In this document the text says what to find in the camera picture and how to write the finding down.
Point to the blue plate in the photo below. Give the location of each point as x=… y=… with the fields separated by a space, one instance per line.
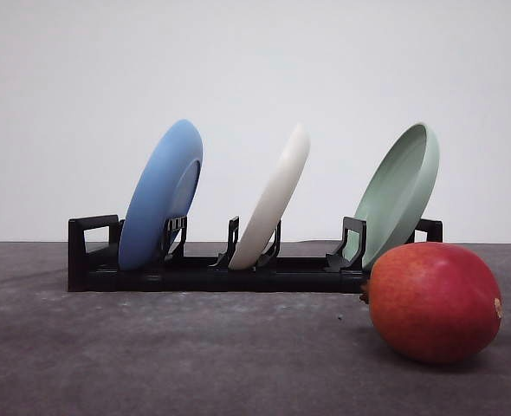
x=161 y=190

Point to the black plastic dish rack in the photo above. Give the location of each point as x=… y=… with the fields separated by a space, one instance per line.
x=94 y=262

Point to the green plate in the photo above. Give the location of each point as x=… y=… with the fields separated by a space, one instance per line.
x=398 y=194

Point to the white plate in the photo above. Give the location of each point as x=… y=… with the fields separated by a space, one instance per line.
x=256 y=235

